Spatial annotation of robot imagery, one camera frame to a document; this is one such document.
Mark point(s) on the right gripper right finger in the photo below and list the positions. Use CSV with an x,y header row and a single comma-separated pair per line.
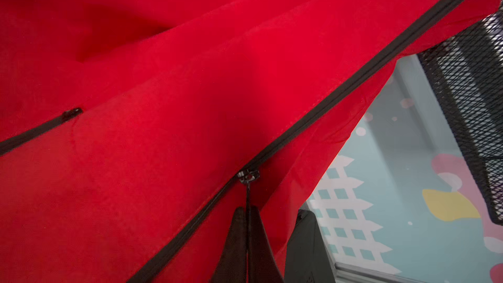
x,y
261,262

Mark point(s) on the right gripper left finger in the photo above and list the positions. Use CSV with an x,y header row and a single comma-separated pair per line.
x,y
232,264

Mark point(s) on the red jacket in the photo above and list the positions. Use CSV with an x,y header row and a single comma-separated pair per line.
x,y
131,130

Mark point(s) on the black plastic case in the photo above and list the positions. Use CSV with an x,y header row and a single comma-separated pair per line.
x,y
307,259

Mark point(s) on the black mesh wall basket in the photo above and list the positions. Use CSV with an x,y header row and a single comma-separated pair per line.
x,y
465,73

